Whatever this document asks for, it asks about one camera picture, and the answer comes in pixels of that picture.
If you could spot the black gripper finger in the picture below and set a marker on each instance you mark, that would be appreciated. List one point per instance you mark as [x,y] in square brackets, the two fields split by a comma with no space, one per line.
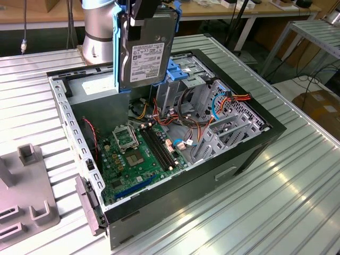
[143,9]

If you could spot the hard disk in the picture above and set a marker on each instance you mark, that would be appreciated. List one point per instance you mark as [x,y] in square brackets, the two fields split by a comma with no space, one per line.
[148,61]

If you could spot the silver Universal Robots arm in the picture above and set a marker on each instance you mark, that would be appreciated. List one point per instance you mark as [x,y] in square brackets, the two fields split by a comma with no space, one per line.
[98,40]

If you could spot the perforated metal disk bay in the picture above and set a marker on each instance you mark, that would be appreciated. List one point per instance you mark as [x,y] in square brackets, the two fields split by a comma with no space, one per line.
[253,110]

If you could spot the wooden desk with white legs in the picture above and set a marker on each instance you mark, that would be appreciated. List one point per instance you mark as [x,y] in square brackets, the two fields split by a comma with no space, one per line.
[212,12]

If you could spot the blue plastic drive latch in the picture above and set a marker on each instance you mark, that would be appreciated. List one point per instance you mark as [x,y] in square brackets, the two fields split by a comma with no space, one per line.
[178,74]

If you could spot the small white box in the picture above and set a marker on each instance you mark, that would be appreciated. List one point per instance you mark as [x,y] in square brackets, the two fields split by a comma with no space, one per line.
[229,3]

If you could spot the grey metal drive cage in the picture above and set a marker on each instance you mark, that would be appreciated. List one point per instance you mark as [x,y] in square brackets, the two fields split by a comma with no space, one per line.
[166,98]

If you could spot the black tripod stand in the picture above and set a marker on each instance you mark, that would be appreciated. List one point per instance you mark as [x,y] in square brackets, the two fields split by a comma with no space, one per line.
[237,21]

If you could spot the grey power supply unit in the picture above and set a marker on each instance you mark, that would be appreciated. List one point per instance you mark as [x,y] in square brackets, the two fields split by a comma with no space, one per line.
[101,111]

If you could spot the CPU socket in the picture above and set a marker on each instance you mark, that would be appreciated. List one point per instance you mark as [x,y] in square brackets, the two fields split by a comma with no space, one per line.
[125,138]

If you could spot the black RAM slot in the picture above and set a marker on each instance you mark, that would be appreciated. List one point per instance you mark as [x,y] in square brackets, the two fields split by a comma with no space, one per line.
[157,148]
[165,148]
[161,148]
[153,148]

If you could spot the black case fan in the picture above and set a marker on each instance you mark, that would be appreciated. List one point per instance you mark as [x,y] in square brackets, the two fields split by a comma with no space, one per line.
[89,140]

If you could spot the silver square chipset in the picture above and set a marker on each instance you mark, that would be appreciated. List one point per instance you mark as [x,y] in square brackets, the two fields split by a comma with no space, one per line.
[135,159]

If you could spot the small black device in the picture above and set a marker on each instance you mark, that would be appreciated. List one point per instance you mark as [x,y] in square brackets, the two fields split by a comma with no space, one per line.
[304,3]

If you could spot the white low table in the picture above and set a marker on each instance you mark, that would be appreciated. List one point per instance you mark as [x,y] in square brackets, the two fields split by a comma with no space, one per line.
[287,87]

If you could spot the green motherboard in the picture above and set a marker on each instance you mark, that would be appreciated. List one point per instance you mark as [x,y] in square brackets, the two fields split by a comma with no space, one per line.
[138,172]

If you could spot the metal slat side table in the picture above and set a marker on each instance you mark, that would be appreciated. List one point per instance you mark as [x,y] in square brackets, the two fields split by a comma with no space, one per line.
[316,34]

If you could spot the blue expansion slot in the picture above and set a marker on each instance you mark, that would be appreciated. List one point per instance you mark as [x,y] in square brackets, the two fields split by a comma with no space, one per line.
[134,188]

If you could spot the black open PC case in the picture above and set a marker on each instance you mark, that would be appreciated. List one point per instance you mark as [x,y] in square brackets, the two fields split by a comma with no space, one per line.
[186,191]

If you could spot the large brown cardboard box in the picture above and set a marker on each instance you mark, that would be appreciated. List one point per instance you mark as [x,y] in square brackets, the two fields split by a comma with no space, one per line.
[318,109]

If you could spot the grey plastic case latch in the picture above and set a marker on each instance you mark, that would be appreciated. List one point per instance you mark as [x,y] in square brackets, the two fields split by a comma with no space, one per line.
[89,204]

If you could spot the grey parts rack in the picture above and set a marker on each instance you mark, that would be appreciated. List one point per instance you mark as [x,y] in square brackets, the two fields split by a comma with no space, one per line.
[26,186]

